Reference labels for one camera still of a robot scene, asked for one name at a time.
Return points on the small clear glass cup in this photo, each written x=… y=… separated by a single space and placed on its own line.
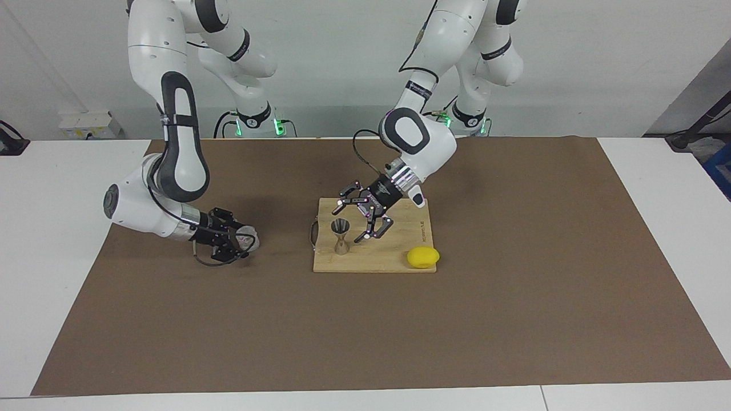
x=252 y=237

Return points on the steel double jigger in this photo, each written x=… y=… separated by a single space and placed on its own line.
x=341 y=245

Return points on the white wall socket box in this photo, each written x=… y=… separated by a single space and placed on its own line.
x=85 y=123

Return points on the blue crate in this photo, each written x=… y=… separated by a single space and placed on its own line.
x=721 y=171

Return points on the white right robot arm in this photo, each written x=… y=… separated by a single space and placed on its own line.
x=177 y=142

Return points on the black clamp mount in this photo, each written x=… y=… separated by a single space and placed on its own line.
x=11 y=145

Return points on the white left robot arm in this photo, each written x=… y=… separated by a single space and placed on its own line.
x=440 y=142

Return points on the yellow lemon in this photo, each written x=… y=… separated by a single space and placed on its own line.
x=422 y=257

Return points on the brown table mat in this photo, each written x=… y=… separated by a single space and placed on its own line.
x=228 y=331

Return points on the wooden cutting board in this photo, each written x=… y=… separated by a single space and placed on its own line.
x=400 y=254

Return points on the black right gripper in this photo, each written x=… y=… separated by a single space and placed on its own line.
x=212 y=228

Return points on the black stand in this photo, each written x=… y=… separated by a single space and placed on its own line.
x=685 y=140

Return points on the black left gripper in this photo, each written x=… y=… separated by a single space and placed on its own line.
x=385 y=191

